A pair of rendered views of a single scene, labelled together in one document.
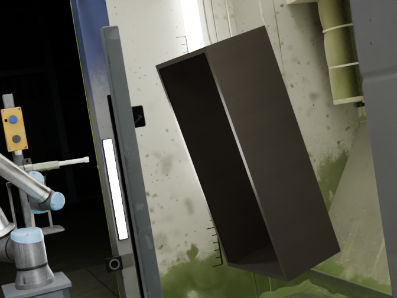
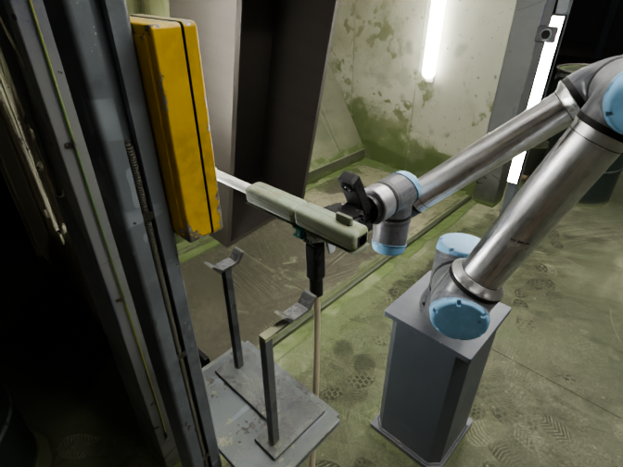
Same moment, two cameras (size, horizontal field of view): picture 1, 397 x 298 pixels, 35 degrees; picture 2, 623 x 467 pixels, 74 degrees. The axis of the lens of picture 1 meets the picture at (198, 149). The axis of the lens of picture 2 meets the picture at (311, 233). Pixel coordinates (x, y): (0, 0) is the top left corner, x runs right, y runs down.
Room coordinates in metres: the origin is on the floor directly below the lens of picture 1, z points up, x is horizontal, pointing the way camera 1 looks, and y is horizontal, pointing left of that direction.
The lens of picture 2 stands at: (3.94, 1.63, 1.59)
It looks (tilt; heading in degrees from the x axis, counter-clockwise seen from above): 32 degrees down; 244
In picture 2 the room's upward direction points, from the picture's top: straight up
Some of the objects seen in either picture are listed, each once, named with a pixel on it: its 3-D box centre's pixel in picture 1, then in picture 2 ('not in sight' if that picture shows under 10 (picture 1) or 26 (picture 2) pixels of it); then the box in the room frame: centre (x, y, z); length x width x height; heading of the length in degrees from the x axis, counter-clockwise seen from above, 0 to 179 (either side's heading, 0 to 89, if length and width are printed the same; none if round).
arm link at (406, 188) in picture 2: (33, 180); (394, 194); (3.35, 0.88, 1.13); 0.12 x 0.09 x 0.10; 21
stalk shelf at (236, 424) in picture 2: (34, 233); (252, 406); (3.81, 1.06, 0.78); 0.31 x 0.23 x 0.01; 111
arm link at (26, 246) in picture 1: (28, 246); (458, 265); (3.08, 0.90, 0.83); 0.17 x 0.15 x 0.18; 47
